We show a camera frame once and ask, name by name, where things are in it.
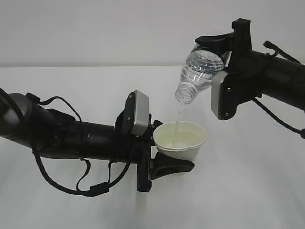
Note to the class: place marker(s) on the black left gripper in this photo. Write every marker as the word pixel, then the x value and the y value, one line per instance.
pixel 138 150

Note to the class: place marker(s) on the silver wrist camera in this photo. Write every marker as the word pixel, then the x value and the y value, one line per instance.
pixel 230 90
pixel 136 114

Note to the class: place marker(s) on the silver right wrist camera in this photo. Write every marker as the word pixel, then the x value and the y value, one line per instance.
pixel 230 90

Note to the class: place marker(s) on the white paper cup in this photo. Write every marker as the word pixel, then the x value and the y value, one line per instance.
pixel 181 140

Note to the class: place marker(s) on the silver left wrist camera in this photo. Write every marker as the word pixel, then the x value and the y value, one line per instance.
pixel 136 114

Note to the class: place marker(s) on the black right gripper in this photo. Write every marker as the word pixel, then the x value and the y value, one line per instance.
pixel 238 42

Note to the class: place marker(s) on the clear green-label water bottle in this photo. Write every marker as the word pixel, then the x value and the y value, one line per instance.
pixel 200 66

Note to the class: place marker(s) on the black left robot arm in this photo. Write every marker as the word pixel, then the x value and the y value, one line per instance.
pixel 49 133

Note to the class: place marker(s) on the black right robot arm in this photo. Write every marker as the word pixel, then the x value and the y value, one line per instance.
pixel 278 75

